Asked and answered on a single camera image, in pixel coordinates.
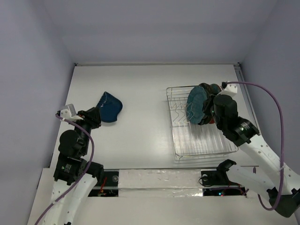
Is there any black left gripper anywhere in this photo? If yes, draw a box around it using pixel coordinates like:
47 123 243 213
70 105 102 154

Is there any red and teal glazed plate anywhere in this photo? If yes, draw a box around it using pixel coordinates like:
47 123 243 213
210 83 222 95

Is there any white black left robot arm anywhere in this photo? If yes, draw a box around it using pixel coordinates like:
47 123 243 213
35 104 104 225

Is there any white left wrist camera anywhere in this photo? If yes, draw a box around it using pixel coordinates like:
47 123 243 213
57 104 83 122

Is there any teal embossed scalloped plate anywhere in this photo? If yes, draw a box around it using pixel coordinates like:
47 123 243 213
186 86 207 124

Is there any chrome wire dish rack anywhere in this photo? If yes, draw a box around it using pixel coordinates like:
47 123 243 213
166 86 239 161

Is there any silver foil covered bar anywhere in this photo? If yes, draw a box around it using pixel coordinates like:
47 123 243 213
118 169 203 198

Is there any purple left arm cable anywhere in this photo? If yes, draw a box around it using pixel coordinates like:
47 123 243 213
34 113 95 225

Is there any beige plate with brown rim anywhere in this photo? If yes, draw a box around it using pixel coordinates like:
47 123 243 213
198 83 212 126

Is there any dark blue teardrop plate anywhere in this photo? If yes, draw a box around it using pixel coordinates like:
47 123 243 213
97 91 123 123

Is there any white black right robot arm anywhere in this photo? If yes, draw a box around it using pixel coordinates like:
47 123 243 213
202 94 300 218

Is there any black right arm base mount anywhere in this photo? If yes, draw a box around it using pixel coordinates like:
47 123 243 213
198 170 230 188

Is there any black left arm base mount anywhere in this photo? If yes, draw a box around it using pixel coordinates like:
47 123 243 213
88 170 119 197

